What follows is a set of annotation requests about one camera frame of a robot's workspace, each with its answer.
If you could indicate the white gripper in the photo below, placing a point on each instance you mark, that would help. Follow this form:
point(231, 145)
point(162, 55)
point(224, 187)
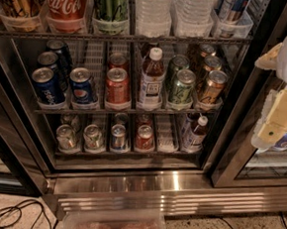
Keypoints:
point(272, 126)

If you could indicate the green white 7up can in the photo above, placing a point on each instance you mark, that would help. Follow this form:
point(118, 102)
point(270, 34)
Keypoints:
point(93, 137)

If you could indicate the front gold can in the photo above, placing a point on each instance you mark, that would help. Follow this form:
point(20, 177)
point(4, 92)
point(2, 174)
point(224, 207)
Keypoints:
point(212, 87)

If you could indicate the middle gold can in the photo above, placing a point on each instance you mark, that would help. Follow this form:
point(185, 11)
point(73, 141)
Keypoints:
point(209, 63)

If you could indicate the rear gold can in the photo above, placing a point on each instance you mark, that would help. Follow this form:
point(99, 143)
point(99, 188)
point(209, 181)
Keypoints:
point(201, 51)

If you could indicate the glass fridge door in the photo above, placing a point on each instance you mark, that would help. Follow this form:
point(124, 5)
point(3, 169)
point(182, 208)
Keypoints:
point(240, 164)

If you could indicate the blue silver can top shelf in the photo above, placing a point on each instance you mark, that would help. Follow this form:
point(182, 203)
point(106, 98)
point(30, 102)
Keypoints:
point(229, 23)

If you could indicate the front green can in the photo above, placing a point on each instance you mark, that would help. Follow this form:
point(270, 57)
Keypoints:
point(182, 86)

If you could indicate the tea bottle bottom shelf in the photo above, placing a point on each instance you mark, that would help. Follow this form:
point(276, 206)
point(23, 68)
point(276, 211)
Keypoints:
point(195, 134)

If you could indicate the tea bottle shelf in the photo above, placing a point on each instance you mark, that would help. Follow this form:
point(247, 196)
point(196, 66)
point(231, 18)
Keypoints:
point(195, 134)
point(152, 77)

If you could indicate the rear green can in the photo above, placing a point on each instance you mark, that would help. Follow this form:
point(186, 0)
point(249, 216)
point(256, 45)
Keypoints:
point(175, 64)

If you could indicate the tea bottle middle shelf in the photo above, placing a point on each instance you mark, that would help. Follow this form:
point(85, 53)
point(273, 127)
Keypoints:
point(152, 77)

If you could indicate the rear red can bottom shelf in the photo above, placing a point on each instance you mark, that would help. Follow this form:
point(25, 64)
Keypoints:
point(143, 119)

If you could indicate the red can shelf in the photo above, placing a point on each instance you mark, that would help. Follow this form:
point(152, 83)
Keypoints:
point(143, 119)
point(144, 137)

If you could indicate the front red can bottom shelf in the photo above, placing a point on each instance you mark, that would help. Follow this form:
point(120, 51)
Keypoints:
point(144, 137)

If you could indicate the steel fridge base grille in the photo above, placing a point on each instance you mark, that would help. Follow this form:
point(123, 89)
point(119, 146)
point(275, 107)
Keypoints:
point(172, 193)

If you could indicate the front orange red can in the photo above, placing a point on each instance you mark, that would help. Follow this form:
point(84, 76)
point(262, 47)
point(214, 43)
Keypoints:
point(117, 86)

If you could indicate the orange red can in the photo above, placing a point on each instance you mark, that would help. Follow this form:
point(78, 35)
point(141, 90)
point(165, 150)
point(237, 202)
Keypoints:
point(117, 86)
point(118, 60)

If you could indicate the rear dark can bottom shelf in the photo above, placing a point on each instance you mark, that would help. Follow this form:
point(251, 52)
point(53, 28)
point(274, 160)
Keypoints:
point(121, 119)

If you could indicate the rear orange red can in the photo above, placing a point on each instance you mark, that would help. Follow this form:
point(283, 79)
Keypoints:
point(118, 60)

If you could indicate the front blue silver can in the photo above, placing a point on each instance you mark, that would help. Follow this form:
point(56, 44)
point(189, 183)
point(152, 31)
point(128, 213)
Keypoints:
point(118, 137)

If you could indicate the green can top shelf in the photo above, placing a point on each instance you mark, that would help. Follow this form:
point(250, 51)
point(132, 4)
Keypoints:
point(111, 16)

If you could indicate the rear left Pepsi can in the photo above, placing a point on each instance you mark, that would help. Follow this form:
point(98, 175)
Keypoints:
point(62, 50)

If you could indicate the pepsi can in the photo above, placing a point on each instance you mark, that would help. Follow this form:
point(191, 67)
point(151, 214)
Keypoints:
point(51, 60)
point(46, 84)
point(62, 50)

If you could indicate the rear silver can bottom shelf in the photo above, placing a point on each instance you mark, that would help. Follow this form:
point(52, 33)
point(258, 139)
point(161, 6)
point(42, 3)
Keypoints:
point(71, 120)

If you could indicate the front silver can bottom shelf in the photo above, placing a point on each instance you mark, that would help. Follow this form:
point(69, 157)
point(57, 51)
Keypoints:
point(66, 137)

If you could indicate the Coca-Cola can top shelf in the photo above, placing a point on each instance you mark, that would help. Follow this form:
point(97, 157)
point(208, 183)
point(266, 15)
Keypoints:
point(65, 15)

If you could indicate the middle left Pepsi can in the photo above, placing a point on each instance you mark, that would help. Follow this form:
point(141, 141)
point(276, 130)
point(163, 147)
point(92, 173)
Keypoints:
point(51, 60)

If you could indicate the front left Pepsi can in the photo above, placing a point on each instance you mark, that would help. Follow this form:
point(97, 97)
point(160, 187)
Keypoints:
point(46, 84)

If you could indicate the right water bottle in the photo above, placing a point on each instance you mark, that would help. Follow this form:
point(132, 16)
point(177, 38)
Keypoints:
point(192, 18)

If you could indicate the water bottle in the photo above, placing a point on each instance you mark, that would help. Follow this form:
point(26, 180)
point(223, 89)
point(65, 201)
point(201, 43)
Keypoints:
point(153, 18)
point(192, 18)

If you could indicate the left water bottle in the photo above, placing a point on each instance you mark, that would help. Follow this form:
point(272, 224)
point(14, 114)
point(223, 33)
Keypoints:
point(153, 18)

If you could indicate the clear plastic bin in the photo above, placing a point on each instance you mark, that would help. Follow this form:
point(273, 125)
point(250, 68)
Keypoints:
point(111, 219)

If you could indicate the top wire shelf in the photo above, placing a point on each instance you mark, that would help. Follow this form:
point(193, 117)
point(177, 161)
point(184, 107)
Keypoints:
point(125, 38)

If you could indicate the wire shelf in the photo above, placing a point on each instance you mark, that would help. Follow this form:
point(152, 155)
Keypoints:
point(131, 111)
point(125, 38)

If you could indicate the middle wire shelf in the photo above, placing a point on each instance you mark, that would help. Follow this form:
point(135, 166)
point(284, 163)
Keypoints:
point(131, 111)

